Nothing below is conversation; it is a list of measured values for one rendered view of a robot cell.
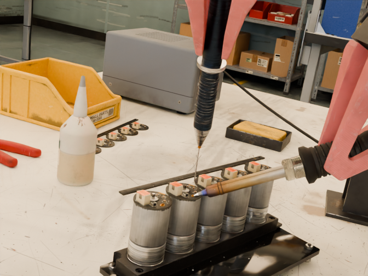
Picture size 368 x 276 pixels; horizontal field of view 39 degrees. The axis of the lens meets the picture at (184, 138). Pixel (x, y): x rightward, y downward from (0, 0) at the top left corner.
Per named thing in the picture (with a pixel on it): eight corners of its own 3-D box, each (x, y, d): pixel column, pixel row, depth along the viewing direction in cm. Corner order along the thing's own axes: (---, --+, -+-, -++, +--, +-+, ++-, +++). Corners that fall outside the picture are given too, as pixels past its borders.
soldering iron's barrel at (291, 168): (210, 207, 34) (307, 180, 33) (203, 186, 34) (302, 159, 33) (209, 197, 35) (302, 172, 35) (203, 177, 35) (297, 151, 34)
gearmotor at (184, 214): (198, 258, 37) (210, 192, 35) (173, 269, 35) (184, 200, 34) (174, 242, 39) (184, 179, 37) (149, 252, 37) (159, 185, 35)
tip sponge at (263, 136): (290, 141, 70) (292, 130, 70) (280, 152, 65) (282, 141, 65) (237, 127, 73) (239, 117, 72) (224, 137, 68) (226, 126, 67)
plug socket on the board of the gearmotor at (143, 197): (153, 203, 33) (154, 193, 33) (142, 206, 32) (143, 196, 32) (144, 197, 33) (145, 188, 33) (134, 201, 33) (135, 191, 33)
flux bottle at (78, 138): (87, 171, 52) (96, 72, 48) (97, 185, 49) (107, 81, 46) (52, 172, 50) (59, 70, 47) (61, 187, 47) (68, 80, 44)
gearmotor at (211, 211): (224, 247, 39) (236, 184, 37) (202, 257, 37) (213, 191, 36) (201, 233, 40) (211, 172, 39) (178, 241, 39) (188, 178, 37)
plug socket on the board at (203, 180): (213, 185, 37) (214, 177, 37) (204, 188, 36) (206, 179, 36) (205, 181, 37) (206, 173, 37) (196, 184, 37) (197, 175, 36)
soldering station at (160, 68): (220, 104, 84) (230, 44, 81) (189, 119, 74) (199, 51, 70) (138, 84, 89) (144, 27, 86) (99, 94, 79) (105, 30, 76)
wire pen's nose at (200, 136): (189, 148, 32) (191, 128, 31) (192, 137, 32) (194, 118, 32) (207, 151, 32) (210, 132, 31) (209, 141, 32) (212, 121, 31)
